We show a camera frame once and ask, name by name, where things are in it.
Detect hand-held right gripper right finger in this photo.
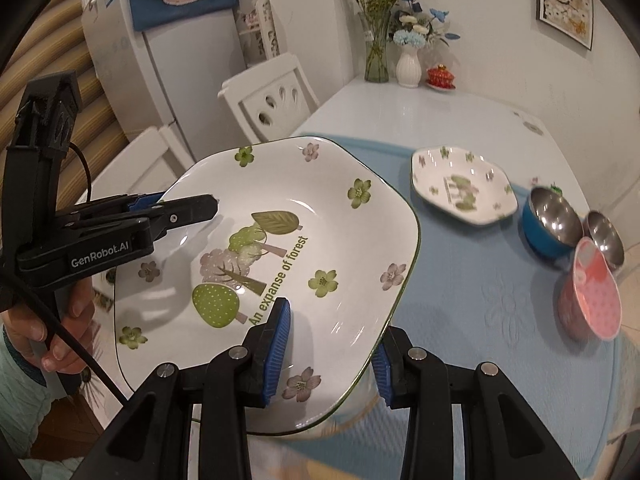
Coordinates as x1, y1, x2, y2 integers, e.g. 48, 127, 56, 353
371, 327, 583, 480

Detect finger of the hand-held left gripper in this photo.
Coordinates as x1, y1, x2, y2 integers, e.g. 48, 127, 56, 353
125, 194, 164, 212
145, 192, 222, 242

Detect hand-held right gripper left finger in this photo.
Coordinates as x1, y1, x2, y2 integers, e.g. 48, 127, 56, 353
87, 297, 293, 480

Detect large white floral plate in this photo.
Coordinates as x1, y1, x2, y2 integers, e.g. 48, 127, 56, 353
112, 135, 423, 437

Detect small white floral plate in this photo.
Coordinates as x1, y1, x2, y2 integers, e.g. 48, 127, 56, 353
411, 146, 519, 227

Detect blue steel-lined bowl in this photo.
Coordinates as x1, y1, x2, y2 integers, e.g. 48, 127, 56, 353
522, 186, 585, 261

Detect pink bowl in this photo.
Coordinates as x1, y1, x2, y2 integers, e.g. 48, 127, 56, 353
557, 237, 622, 342

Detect small steel bowl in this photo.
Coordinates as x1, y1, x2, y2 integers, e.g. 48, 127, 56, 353
582, 210, 626, 271

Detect person's left forearm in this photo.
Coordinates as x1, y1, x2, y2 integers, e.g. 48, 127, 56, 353
0, 327, 101, 480

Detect person's left hand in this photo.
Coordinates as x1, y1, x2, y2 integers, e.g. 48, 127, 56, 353
2, 275, 97, 376

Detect white wooden chair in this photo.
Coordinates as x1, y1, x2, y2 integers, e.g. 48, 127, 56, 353
87, 125, 196, 206
217, 52, 321, 143

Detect white refrigerator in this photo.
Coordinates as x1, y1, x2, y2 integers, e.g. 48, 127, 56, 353
80, 0, 251, 161

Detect light blue table mat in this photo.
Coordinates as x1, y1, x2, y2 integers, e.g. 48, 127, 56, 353
280, 132, 626, 480

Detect glass vase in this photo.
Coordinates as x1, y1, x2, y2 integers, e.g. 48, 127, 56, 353
357, 10, 391, 83

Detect small colourful floral ornament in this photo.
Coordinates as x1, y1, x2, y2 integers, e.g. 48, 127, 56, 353
530, 176, 563, 196

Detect white ribbed vase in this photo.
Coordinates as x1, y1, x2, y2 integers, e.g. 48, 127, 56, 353
396, 45, 422, 88

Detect red lidded cup with saucer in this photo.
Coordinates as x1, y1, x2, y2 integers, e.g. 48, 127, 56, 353
426, 64, 457, 92

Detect blue artificial flowers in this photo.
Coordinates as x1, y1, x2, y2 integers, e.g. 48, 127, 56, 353
390, 0, 461, 52

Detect thin black cable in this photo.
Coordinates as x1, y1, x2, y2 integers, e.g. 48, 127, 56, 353
69, 141, 94, 201

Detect white wall rack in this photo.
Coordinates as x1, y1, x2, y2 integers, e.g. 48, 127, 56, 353
239, 0, 281, 68

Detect framed floral wall picture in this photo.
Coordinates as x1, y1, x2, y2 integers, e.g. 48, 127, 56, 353
535, 0, 596, 51

